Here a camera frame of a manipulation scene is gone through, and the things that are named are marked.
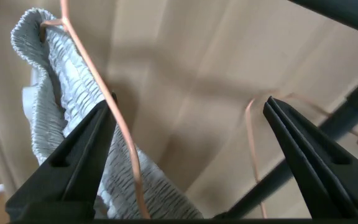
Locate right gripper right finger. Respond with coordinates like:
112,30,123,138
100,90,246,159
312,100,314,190
262,95,358,218

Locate pale grey shorts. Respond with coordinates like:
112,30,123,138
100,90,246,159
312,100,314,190
10,7,204,220

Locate beige curtain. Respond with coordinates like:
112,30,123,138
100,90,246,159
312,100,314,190
0,0,358,220

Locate black clothes rack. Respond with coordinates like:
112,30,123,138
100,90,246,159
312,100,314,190
213,0,358,220

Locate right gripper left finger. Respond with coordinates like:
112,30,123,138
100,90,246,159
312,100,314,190
6,92,119,221

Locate pink clothes hanger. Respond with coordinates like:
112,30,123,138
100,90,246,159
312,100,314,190
39,0,151,220
244,91,358,219

